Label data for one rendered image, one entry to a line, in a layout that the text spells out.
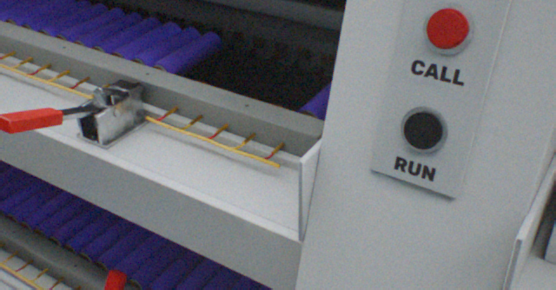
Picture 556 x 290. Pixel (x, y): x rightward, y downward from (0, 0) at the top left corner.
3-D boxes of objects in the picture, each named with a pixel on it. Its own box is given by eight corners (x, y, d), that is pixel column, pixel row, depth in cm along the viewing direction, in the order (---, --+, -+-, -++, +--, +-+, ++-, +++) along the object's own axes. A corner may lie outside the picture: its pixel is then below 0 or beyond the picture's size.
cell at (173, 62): (223, 56, 48) (169, 89, 43) (205, 50, 49) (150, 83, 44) (221, 34, 47) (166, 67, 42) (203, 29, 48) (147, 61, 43)
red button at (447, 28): (460, 53, 24) (471, 12, 23) (421, 44, 24) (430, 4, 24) (466, 51, 25) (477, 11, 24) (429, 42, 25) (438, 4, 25)
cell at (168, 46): (203, 49, 49) (148, 82, 44) (186, 45, 50) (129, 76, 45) (201, 29, 48) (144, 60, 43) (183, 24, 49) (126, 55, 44)
